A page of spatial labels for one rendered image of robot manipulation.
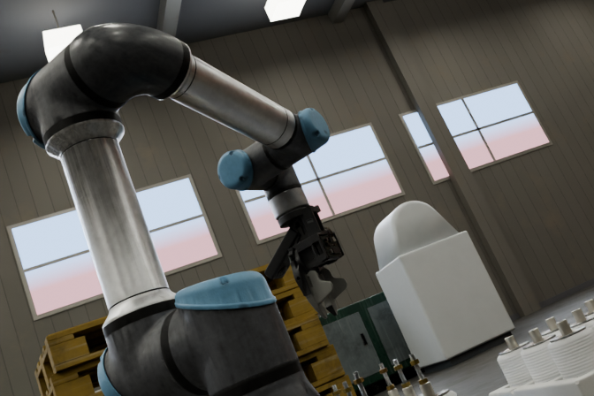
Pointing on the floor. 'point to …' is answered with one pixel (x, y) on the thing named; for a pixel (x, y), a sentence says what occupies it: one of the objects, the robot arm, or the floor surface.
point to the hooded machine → (437, 287)
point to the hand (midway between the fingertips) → (325, 311)
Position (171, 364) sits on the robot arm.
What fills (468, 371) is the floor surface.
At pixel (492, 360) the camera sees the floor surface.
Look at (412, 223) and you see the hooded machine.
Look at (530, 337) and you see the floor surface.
